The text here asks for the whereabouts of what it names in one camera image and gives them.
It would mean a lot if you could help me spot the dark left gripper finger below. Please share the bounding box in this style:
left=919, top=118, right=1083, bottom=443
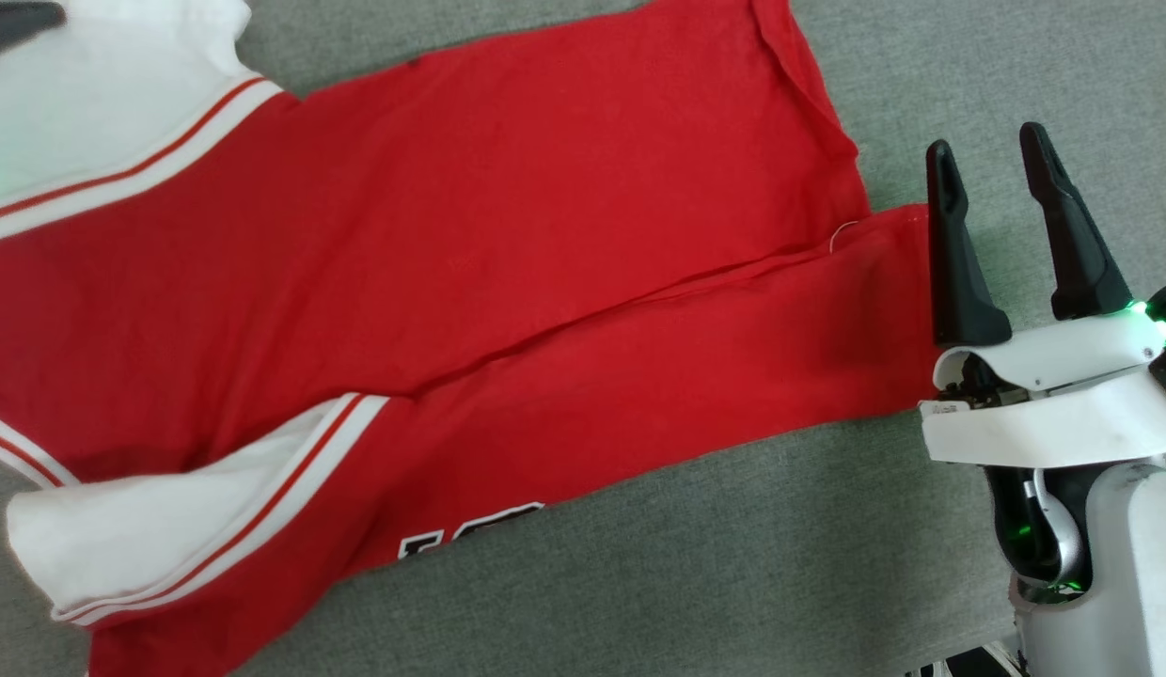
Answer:
left=0, top=0, right=69, bottom=60

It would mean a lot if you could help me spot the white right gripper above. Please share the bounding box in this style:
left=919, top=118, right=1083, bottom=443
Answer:
left=918, top=121, right=1166, bottom=469

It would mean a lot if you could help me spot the red and white shirt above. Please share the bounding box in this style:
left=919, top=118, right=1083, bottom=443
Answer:
left=0, top=0, right=943, bottom=677

